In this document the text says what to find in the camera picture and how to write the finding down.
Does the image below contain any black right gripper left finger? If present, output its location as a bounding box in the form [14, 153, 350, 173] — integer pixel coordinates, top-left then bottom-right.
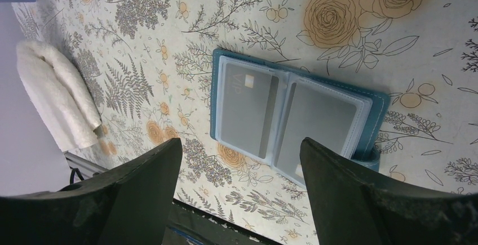
[1, 138, 183, 244]

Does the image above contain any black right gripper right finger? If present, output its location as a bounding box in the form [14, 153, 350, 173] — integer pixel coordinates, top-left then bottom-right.
[300, 137, 477, 244]

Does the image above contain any blue card holder wallet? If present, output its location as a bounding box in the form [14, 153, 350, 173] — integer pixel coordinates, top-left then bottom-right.
[210, 48, 390, 186]

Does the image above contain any grey card in right sleeve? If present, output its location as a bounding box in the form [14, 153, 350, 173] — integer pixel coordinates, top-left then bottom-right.
[276, 83, 357, 179]

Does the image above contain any grey VIP card in sleeve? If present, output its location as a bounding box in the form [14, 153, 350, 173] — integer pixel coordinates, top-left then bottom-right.
[219, 63, 279, 159]

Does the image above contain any white folded towel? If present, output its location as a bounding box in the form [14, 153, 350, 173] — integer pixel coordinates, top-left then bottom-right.
[16, 40, 101, 152]

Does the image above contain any floral patterned table mat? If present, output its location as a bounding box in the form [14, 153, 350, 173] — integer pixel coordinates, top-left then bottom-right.
[12, 0, 477, 244]

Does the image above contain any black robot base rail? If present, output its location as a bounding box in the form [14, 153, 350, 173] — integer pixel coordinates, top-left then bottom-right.
[162, 199, 277, 244]

